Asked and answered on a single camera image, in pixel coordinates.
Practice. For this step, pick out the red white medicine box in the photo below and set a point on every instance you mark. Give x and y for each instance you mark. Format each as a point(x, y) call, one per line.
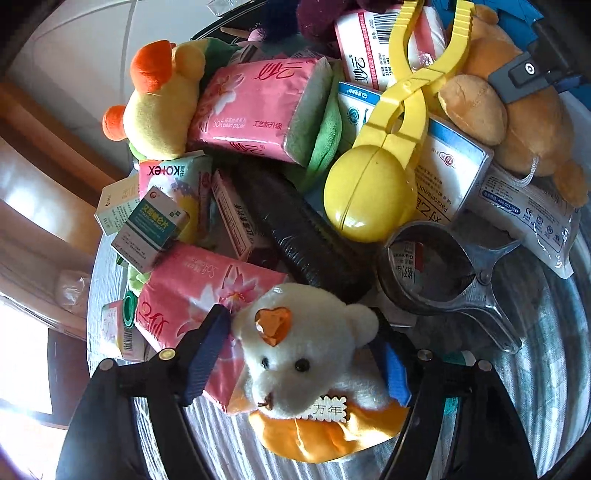
point(231, 212)

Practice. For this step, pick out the brown bear plush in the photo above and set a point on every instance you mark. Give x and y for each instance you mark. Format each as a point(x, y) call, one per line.
point(531, 120)

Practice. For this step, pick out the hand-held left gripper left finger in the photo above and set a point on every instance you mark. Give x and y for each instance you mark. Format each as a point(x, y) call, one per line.
point(203, 360)

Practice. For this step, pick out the dark wooden nightstand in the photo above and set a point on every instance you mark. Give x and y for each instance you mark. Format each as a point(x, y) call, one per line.
point(69, 369)

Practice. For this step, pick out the white pink tissue pack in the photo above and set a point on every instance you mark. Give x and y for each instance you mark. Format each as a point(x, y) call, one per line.
point(360, 41)

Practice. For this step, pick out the green towel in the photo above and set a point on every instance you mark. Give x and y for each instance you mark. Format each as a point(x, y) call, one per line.
point(325, 129)

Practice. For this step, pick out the clear plastic bag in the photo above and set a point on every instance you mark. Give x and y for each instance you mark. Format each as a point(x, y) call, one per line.
point(74, 293)

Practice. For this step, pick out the green white medicine box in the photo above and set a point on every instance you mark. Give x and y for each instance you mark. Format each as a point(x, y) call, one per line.
point(147, 230)

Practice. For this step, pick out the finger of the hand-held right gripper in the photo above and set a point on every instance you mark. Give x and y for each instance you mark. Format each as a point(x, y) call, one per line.
point(517, 76)

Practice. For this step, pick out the clear face mask packet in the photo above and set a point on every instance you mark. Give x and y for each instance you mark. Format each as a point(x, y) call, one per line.
point(531, 217)

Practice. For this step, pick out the blue white medicine box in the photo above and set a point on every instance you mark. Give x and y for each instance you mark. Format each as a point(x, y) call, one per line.
point(355, 108)

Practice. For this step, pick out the pink floral tissue pack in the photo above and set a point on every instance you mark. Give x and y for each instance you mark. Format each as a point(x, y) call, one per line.
point(194, 295)
point(258, 106)

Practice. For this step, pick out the pink sanitary pad pack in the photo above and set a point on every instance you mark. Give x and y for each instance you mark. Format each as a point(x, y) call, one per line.
point(161, 173)

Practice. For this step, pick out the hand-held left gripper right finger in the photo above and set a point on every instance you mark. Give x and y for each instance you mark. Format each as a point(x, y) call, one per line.
point(397, 374)

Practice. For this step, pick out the striped blue bed sheet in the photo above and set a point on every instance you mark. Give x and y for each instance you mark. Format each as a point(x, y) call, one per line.
point(545, 350)

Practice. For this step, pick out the yellow duck plush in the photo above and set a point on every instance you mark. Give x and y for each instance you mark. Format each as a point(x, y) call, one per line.
point(157, 115)

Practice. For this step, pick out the white teddy bear plush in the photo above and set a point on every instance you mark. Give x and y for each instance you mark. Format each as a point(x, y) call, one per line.
point(295, 341)

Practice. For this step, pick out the yellow snowball clamp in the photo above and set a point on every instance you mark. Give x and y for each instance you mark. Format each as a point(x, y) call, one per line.
point(364, 194)

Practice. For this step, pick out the white yellow medicine box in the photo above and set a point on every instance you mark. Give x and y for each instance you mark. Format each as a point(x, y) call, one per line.
point(115, 203)

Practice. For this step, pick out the black trash bag roll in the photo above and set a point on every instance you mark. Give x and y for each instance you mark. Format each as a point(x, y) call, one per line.
point(300, 230)

